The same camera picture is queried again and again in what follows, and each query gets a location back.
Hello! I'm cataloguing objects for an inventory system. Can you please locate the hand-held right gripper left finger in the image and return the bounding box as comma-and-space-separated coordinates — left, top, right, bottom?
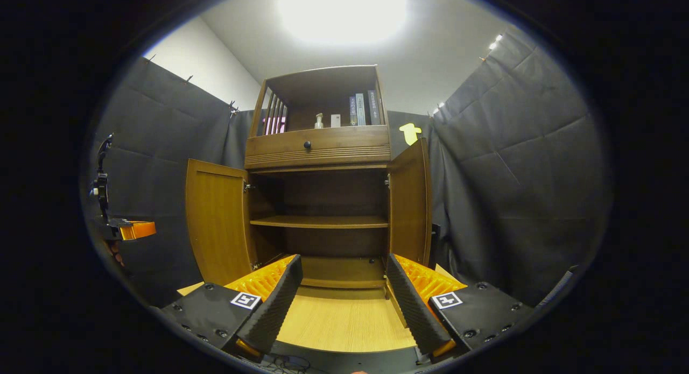
161, 254, 303, 358

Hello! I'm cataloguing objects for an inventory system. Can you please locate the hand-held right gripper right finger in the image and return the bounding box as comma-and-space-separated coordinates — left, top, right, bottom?
386, 253, 533, 358

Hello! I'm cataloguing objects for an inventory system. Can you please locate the wooden shoe cabinet door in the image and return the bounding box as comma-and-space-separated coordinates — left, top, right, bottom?
388, 137, 442, 270
186, 159, 258, 287

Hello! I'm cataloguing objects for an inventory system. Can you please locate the wooden double-door shoe cabinet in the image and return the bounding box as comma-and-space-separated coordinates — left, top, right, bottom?
245, 65, 393, 290

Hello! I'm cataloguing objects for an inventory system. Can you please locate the wooden cabinet shelf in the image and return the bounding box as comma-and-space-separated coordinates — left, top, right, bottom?
250, 215, 389, 229

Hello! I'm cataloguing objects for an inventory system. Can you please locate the wooden cabinet drawer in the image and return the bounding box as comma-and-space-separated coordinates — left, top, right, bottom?
245, 125, 391, 170

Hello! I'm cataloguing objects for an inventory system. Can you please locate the large ceiling light panel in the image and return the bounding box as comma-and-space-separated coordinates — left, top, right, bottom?
277, 0, 408, 44

